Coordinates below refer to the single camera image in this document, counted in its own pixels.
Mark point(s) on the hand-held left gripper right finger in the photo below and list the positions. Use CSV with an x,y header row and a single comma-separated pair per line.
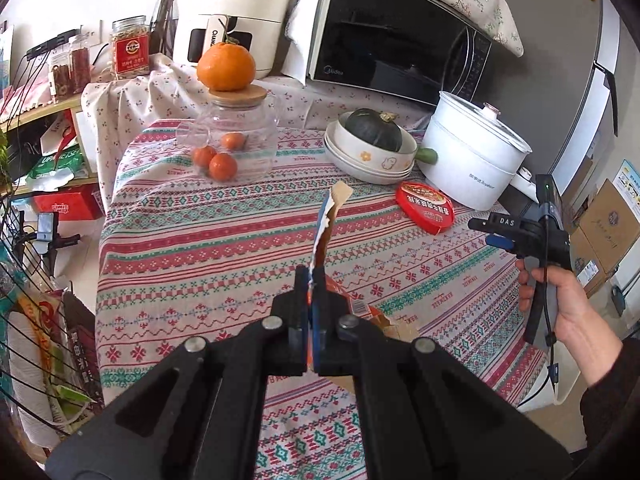
x,y
321,330

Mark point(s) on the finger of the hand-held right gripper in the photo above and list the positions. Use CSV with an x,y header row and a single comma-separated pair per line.
x,y
500,243
500,222

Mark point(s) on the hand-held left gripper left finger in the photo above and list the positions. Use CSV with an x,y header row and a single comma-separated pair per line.
x,y
302,320

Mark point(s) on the red round foil lid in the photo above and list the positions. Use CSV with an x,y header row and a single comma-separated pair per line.
x,y
425,206

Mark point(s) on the torn snack packet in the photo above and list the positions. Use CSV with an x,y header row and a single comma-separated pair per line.
x,y
327,230

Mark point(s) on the person's right forearm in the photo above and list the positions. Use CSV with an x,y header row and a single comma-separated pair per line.
x,y
610,400

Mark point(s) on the person's right hand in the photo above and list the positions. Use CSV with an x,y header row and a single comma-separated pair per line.
x,y
570,305

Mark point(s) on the brown cardboard box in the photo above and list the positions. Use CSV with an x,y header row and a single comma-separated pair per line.
x,y
582,260
612,230

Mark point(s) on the white electric cooking pot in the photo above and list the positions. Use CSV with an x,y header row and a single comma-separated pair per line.
x,y
465,160

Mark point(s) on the small white blue printed box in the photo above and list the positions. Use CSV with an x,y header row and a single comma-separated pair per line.
x,y
628,182

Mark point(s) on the red green patterned tablecloth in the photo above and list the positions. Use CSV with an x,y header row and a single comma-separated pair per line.
x,y
200,240

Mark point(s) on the white flower print bowl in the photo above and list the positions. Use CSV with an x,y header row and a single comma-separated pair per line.
x,y
370,160

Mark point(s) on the grey refrigerator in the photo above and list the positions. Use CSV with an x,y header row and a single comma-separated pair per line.
x,y
550,85

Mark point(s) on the dark green kabocha squash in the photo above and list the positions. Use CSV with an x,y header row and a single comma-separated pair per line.
x,y
374,127

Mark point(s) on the stack of white bowls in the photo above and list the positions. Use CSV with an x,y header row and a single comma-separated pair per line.
x,y
345,162

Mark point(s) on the small tangerine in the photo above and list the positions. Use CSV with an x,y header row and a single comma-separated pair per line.
x,y
223,167
204,157
233,140

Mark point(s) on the glass jar with wooden lid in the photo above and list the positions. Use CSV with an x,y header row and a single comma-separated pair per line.
x,y
250,125

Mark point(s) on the dark printed packet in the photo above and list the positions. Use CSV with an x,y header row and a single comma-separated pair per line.
x,y
82,355

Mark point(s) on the black microwave oven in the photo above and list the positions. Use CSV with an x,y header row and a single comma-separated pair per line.
x,y
380,35

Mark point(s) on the red cardboard box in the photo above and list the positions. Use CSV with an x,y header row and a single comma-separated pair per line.
x,y
65,205

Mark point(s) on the large orange with stem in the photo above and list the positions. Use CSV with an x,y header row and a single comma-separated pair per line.
x,y
226,67

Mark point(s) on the white paper plates pack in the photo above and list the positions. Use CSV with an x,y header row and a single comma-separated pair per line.
x,y
30,370

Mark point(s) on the white cherry print cloth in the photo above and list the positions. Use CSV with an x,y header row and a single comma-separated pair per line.
x,y
125,105

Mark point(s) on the green white packet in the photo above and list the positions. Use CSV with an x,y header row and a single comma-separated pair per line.
x,y
55,161

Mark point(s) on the glass jar with red label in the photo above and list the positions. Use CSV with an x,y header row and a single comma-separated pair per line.
x,y
131,50

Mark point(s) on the white air fryer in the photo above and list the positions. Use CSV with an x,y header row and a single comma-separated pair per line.
x,y
235,5

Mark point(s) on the glass vase with twigs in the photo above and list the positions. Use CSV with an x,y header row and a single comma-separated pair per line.
x,y
167,15

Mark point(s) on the wooden shelf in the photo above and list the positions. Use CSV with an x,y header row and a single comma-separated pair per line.
x,y
40,110

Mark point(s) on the glass spice jar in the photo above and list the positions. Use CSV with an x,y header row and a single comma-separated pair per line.
x,y
60,79
80,65

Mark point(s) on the black power strip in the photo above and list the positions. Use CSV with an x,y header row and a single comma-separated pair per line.
x,y
52,44

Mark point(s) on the black clamp mount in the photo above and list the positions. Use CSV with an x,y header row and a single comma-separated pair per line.
x,y
46,234

